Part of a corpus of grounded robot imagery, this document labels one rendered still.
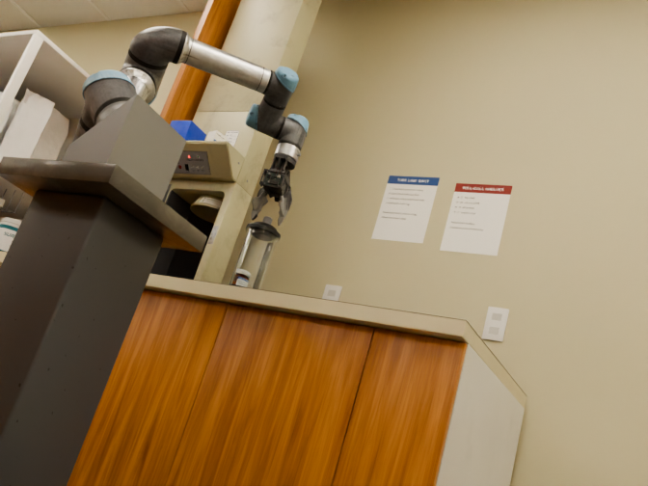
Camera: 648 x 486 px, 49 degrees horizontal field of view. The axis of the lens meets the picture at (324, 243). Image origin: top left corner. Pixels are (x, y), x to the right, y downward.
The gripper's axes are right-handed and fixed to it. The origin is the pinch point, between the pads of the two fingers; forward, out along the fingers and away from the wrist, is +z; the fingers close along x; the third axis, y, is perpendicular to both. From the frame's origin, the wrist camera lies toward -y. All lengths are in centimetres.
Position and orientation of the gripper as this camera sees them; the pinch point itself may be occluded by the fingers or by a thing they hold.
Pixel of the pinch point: (266, 221)
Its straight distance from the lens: 215.6
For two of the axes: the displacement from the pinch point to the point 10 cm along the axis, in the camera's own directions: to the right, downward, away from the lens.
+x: 9.5, 2.0, -2.5
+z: -2.8, 9.0, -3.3
